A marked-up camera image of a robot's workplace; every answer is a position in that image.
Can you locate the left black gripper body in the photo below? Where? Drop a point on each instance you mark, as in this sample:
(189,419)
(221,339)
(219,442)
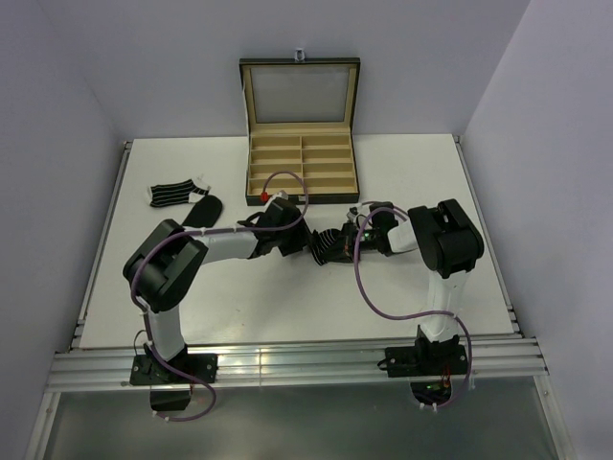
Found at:
(292,239)

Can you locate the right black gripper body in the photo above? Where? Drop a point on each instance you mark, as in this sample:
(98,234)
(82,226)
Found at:
(368,241)

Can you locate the black sock thin white stripes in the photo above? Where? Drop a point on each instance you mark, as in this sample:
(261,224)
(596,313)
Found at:
(330,246)

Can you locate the plain black sock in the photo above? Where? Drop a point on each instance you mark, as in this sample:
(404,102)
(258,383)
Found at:
(205,213)

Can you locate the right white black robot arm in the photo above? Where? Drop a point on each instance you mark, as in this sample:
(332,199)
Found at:
(450,246)

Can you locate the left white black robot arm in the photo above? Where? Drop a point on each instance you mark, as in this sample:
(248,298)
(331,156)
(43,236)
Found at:
(161,271)

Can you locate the striped sock with white toe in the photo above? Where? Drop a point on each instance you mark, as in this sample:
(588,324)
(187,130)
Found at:
(189,191)

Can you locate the black compartment box beige lining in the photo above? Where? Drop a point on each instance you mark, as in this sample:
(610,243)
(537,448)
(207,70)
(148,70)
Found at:
(299,116)

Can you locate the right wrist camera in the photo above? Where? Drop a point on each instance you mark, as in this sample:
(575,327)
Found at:
(383,221)

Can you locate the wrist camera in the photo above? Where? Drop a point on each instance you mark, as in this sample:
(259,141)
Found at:
(278,212)
(383,221)

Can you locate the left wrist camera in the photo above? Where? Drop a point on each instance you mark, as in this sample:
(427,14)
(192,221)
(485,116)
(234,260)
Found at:
(278,212)

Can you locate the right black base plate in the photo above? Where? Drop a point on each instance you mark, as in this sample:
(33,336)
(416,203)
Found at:
(424,359)

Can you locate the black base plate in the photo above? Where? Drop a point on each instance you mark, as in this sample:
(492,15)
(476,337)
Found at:
(147,370)
(424,359)

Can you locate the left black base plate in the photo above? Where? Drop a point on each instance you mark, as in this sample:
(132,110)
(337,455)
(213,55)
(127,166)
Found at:
(147,370)

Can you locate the aluminium rail frame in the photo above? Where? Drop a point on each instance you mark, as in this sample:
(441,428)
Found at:
(275,321)

